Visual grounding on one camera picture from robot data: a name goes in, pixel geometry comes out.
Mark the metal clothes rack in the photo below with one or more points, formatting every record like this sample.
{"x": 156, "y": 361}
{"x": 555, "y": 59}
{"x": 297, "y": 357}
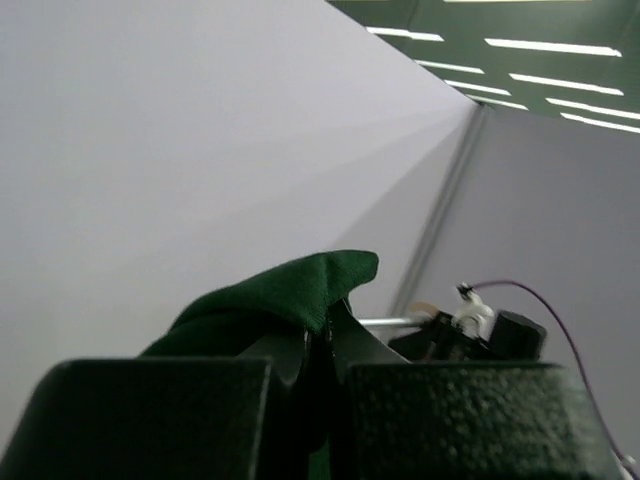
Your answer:
{"x": 393, "y": 323}

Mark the green and white t shirt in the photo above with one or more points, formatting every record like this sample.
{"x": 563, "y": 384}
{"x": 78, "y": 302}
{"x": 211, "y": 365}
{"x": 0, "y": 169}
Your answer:
{"x": 304, "y": 293}

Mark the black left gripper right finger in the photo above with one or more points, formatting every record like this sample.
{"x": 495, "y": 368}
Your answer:
{"x": 390, "y": 419}

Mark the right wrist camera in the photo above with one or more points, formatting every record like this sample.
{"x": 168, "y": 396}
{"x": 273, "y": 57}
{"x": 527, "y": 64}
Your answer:
{"x": 474, "y": 317}

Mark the beige wooden hanger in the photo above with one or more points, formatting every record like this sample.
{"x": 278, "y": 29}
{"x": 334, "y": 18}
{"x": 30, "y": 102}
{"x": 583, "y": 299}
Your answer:
{"x": 425, "y": 309}

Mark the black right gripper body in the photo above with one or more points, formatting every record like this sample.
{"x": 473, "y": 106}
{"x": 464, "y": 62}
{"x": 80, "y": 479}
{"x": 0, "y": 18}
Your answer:
{"x": 439, "y": 340}

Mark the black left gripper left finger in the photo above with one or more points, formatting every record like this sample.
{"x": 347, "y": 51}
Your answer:
{"x": 167, "y": 418}

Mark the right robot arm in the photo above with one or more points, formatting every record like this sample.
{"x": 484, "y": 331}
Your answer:
{"x": 512, "y": 337}

